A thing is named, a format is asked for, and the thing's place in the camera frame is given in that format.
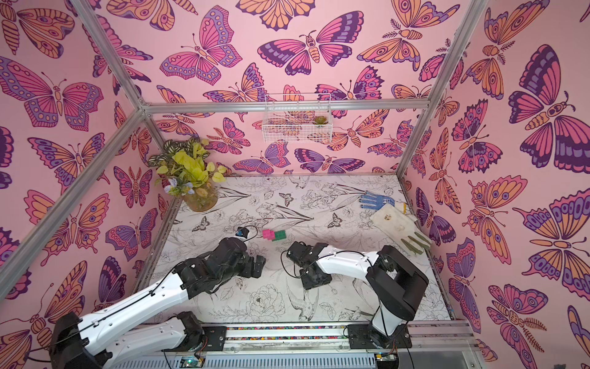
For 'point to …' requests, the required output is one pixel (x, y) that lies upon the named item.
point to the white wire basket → (297, 118)
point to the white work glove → (403, 227)
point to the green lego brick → (280, 234)
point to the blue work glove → (375, 201)
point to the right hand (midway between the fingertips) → (312, 281)
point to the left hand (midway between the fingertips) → (257, 256)
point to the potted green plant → (183, 169)
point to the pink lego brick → (268, 234)
